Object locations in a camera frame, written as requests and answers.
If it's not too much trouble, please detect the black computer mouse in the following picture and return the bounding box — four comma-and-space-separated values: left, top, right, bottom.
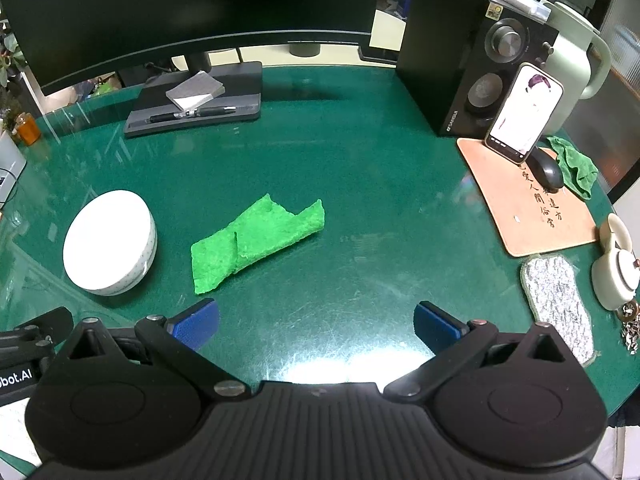
529, 147, 566, 191

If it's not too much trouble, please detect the white paper sheet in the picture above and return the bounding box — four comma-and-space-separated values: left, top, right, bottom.
0, 399, 43, 468

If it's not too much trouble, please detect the grey speckled coaster mat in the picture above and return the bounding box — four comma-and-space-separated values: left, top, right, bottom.
520, 255, 596, 366

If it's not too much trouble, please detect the black curved monitor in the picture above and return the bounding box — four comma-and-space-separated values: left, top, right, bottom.
0, 0, 386, 97

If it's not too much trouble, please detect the black pen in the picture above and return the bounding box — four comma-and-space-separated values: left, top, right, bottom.
149, 105, 237, 125

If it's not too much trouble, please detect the dark grey monitor base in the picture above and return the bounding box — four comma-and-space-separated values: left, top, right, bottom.
123, 61, 264, 139

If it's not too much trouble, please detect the white desktop device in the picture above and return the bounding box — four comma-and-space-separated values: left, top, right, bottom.
0, 132, 28, 206

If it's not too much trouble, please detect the white teapot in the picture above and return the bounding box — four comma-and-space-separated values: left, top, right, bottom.
591, 213, 640, 311

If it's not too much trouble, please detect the potted plant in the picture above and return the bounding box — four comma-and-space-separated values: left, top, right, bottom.
0, 20, 28, 88

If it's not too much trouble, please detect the metal keychain pile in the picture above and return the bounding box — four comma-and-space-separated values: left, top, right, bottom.
617, 300, 640, 356

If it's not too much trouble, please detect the clear plastic box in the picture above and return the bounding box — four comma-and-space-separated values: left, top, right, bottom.
500, 0, 551, 18

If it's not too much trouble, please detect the white plate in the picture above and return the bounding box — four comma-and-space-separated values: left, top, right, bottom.
62, 190, 158, 297

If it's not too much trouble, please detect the black speaker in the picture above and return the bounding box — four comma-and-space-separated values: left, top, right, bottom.
396, 0, 560, 138

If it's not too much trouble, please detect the smartphone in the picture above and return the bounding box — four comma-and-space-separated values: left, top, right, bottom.
484, 62, 564, 164

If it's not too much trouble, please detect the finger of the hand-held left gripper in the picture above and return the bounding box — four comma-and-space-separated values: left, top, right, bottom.
0, 306, 75, 358

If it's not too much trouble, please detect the pale green kettle jug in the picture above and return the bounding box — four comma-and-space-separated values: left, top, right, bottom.
537, 0, 613, 133

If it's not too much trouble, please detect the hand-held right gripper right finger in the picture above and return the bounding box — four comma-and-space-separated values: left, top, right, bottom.
382, 301, 583, 403

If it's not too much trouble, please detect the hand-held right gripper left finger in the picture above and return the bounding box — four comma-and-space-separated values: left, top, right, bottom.
52, 298, 252, 401

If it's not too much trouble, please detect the grey notepad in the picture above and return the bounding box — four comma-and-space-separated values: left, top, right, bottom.
165, 71, 225, 111

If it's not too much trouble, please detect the dark green cloth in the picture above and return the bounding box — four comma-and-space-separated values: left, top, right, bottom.
545, 136, 599, 202

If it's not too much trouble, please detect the bright green cleaning cloth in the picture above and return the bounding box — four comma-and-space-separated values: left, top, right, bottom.
191, 193, 326, 296

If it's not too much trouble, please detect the tan mouse pad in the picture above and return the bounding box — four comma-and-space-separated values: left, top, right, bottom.
457, 137, 599, 258

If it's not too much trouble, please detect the orange jar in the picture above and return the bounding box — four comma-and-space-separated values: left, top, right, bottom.
12, 112, 41, 147

